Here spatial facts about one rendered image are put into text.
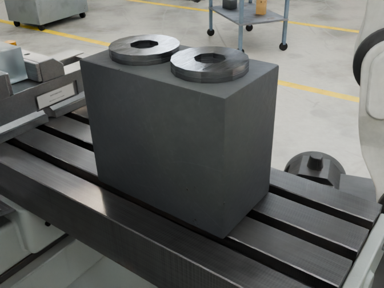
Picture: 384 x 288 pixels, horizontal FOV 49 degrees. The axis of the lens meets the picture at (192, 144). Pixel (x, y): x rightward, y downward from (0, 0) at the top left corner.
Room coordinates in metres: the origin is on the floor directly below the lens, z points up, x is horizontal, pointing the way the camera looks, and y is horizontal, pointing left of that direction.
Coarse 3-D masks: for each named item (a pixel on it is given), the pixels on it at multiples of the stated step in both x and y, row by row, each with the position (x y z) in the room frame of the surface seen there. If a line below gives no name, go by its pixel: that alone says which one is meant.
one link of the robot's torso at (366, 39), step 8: (368, 0) 0.81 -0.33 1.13; (376, 0) 0.80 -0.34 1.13; (368, 8) 0.80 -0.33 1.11; (376, 8) 0.80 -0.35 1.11; (368, 16) 0.80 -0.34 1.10; (376, 16) 0.80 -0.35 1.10; (368, 24) 0.80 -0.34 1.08; (376, 24) 0.80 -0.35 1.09; (360, 32) 0.86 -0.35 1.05; (368, 32) 0.80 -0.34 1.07; (376, 32) 0.79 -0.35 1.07; (360, 40) 0.81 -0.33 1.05; (368, 40) 0.79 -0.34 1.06; (376, 40) 0.78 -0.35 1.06; (360, 48) 0.79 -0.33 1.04; (368, 48) 0.78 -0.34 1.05; (360, 56) 0.79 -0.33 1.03; (360, 64) 0.78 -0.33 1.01; (360, 72) 0.78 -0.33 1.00; (360, 80) 0.78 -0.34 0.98
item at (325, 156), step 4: (304, 152) 1.15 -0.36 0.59; (308, 152) 1.14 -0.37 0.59; (312, 152) 1.14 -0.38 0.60; (316, 152) 1.14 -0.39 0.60; (320, 152) 1.14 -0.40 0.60; (296, 156) 1.15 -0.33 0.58; (300, 156) 1.14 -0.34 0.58; (324, 156) 1.11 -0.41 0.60; (328, 156) 1.12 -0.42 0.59; (292, 160) 1.14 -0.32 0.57; (332, 160) 1.10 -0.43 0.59; (336, 160) 1.12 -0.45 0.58; (288, 164) 1.14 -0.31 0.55; (336, 164) 1.09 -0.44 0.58; (340, 164) 1.11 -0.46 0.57; (288, 168) 1.13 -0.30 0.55; (340, 168) 1.09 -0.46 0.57; (344, 172) 1.09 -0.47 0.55
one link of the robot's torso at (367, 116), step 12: (372, 48) 0.77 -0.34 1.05; (372, 60) 0.76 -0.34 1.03; (372, 72) 0.75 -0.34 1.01; (360, 84) 0.77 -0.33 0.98; (372, 84) 0.75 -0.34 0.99; (360, 96) 0.76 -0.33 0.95; (372, 96) 0.75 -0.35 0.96; (360, 108) 0.76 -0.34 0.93; (372, 108) 0.74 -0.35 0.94; (360, 120) 0.76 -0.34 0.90; (372, 120) 0.75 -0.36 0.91; (360, 132) 0.78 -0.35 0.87; (372, 132) 0.77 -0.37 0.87; (360, 144) 0.79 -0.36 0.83; (372, 144) 0.78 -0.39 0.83; (372, 156) 0.78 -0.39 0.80; (372, 168) 0.78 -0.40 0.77; (372, 180) 0.78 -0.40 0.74
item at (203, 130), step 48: (144, 48) 0.55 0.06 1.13; (192, 48) 0.51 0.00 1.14; (96, 96) 0.50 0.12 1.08; (144, 96) 0.45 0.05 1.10; (192, 96) 0.41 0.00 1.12; (240, 96) 0.41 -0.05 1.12; (96, 144) 0.51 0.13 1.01; (144, 144) 0.45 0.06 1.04; (192, 144) 0.41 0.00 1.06; (240, 144) 0.41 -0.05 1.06; (144, 192) 0.46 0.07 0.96; (192, 192) 0.41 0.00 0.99; (240, 192) 0.41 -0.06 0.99
